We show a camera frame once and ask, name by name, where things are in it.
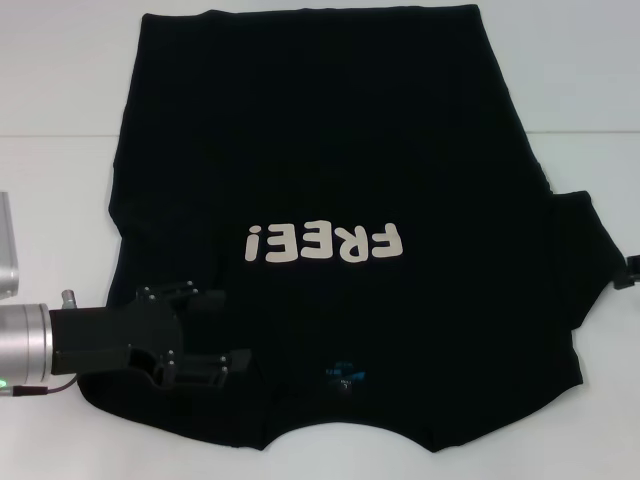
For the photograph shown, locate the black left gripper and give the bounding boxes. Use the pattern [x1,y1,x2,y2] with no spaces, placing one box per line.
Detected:
[48,281,253,389]

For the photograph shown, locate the black T-shirt with FREE print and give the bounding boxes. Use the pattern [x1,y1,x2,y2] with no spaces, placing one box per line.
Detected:
[78,4,626,440]

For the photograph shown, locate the dark red left arm cable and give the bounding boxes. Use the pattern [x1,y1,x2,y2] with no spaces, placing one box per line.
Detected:
[0,374,81,399]

